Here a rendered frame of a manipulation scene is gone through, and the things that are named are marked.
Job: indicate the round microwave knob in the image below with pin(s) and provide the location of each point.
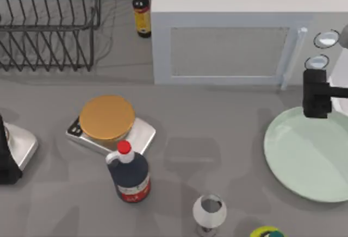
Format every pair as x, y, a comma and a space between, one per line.
326, 39
316, 62

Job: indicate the pale green plate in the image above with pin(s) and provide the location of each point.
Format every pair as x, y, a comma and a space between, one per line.
304, 158

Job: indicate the yellow and green round thing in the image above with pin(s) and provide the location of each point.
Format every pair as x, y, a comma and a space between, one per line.
265, 232

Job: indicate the clear wine glass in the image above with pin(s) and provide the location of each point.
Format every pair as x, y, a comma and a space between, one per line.
209, 211

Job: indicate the microwave door with grey window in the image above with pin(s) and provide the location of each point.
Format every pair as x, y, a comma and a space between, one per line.
163, 46

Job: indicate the dark bottle with yellow label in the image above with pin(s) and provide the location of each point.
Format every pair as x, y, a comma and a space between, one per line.
142, 17

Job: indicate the dark jug with red cap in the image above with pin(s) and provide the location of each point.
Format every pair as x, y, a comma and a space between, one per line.
129, 173

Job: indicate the silver scale with orange plate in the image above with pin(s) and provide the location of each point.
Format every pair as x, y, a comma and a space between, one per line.
107, 118

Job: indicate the pale grey rounded box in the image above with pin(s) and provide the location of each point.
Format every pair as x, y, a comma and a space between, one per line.
23, 143

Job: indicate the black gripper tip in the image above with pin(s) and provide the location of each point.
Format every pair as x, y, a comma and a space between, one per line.
6, 166

